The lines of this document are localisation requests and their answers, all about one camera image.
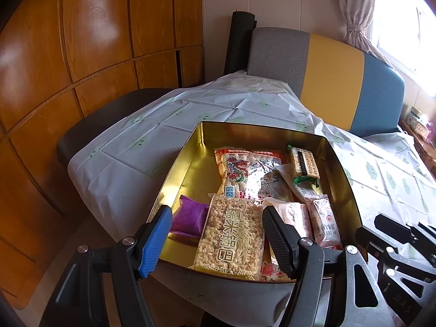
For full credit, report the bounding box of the wooden wardrobe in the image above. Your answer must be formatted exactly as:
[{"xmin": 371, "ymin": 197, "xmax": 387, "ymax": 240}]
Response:
[{"xmin": 0, "ymin": 0, "xmax": 205, "ymax": 310}]

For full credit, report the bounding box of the pink floral snack packet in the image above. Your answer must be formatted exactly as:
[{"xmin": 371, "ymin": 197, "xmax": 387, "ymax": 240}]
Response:
[{"xmin": 259, "ymin": 259, "xmax": 297, "ymax": 281}]

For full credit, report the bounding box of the dark brown chair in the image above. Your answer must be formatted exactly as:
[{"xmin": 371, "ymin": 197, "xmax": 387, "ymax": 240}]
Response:
[{"xmin": 56, "ymin": 88, "xmax": 178, "ymax": 164}]

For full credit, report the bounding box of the red snack bag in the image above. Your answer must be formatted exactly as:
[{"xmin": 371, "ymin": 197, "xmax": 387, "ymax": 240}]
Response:
[{"xmin": 214, "ymin": 146, "xmax": 288, "ymax": 201}]

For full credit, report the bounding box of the brown brittle packet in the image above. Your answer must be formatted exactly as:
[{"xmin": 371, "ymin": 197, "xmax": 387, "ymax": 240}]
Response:
[{"xmin": 264, "ymin": 202, "xmax": 314, "ymax": 242}]

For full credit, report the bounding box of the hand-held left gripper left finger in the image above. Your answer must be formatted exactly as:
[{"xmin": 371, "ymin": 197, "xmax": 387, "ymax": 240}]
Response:
[{"xmin": 39, "ymin": 205, "xmax": 173, "ymax": 327}]

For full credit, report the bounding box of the white tablecloth with green print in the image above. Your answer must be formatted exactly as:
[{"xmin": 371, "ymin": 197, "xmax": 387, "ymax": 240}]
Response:
[{"xmin": 67, "ymin": 70, "xmax": 436, "ymax": 327}]

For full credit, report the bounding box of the black rolled mat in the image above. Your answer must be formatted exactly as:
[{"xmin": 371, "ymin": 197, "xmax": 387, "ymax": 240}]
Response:
[{"xmin": 223, "ymin": 11, "xmax": 258, "ymax": 75}]

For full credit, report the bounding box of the pink patterned curtain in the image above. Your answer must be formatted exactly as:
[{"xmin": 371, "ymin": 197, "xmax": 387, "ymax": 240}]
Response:
[{"xmin": 335, "ymin": 0, "xmax": 392, "ymax": 65}]

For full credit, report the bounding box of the gold and white snack bag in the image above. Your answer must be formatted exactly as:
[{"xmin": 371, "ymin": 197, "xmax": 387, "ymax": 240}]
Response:
[{"xmin": 262, "ymin": 170, "xmax": 295, "ymax": 202}]

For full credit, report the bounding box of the puffed rice bar packet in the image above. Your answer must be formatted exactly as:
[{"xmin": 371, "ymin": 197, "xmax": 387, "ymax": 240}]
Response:
[{"xmin": 192, "ymin": 193, "xmax": 266, "ymax": 275}]

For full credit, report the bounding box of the grey yellow blue chair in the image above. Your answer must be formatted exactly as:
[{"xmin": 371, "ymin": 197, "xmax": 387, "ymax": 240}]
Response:
[{"xmin": 247, "ymin": 26, "xmax": 406, "ymax": 138}]

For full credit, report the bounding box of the white snack packet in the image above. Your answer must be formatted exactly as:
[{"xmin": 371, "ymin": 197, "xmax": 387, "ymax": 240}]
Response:
[{"xmin": 308, "ymin": 194, "xmax": 343, "ymax": 251}]

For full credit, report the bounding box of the gold tin box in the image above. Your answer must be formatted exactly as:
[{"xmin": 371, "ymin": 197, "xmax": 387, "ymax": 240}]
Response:
[{"xmin": 146, "ymin": 121, "xmax": 363, "ymax": 283}]

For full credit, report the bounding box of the wooden side table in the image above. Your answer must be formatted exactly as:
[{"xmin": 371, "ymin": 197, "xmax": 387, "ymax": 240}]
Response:
[{"xmin": 400, "ymin": 119, "xmax": 436, "ymax": 174}]

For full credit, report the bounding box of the purple snack packet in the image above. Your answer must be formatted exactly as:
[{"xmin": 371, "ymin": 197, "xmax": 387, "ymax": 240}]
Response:
[{"xmin": 169, "ymin": 195, "xmax": 210, "ymax": 237}]

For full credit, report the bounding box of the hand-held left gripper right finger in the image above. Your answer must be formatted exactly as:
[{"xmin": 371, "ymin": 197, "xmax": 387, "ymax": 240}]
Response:
[{"xmin": 262, "ymin": 205, "xmax": 389, "ymax": 327}]

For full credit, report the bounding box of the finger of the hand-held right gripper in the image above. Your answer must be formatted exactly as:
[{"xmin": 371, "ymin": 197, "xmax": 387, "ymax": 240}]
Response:
[
  {"xmin": 355, "ymin": 226, "xmax": 436, "ymax": 326},
  {"xmin": 374, "ymin": 213, "xmax": 436, "ymax": 246}
]

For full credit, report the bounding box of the window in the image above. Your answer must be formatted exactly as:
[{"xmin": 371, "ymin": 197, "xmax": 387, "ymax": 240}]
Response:
[{"xmin": 371, "ymin": 0, "xmax": 436, "ymax": 99}]

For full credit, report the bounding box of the cracker packet with green ends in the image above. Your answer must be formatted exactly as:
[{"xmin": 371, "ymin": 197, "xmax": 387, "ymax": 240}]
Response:
[{"xmin": 287, "ymin": 144, "xmax": 321, "ymax": 185}]

